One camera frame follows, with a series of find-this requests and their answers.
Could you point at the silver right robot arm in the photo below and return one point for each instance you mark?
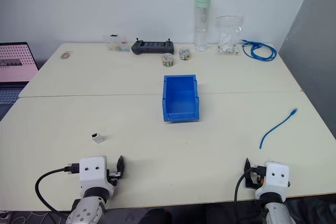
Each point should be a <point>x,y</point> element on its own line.
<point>277,209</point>

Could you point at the small clear jar with beads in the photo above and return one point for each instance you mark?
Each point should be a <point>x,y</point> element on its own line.
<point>185,54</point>
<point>167,61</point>

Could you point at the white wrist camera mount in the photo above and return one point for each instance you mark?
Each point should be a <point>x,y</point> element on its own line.
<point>92,171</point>
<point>275,176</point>

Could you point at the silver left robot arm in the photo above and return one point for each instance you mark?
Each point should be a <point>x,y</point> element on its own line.
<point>86,209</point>

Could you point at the laptop with pink screen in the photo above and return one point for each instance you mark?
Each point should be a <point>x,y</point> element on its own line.
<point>14,64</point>

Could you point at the small white adapter block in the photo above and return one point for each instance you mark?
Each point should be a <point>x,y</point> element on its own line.
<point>97,138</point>

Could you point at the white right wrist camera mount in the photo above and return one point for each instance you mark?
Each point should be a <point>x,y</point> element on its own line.
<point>275,176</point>

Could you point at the clear box with small items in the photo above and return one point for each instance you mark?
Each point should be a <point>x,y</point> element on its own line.
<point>116,44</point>

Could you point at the clear bottle with green lid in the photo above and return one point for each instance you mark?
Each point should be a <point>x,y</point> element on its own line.
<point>202,22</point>

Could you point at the dark grey handheld controller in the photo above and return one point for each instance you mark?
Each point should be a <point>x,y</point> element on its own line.
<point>152,46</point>

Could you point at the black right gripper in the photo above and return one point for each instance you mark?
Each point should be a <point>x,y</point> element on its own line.
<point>256,178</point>

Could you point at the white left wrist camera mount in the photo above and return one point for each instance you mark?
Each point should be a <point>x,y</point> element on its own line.
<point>92,171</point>

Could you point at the blue plastic storage bin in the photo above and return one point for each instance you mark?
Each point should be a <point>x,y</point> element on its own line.
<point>180,98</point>

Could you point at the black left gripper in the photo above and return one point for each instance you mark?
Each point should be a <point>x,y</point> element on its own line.
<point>112,176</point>

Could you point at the clear zip bag with parts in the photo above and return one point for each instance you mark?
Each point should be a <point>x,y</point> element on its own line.
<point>229,37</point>

